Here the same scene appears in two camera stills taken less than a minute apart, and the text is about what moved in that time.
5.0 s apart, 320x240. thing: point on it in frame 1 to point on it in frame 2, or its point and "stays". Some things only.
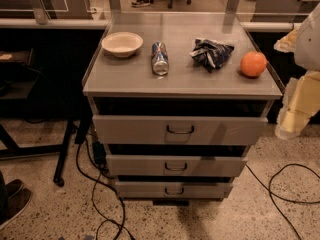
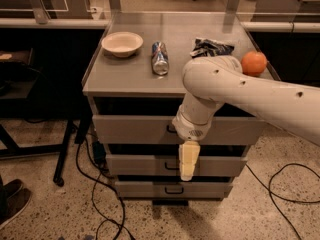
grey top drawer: [176, 129] stays
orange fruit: [253, 63] stays
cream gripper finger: [301, 101] to [189, 151]
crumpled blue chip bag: [210, 54] stays
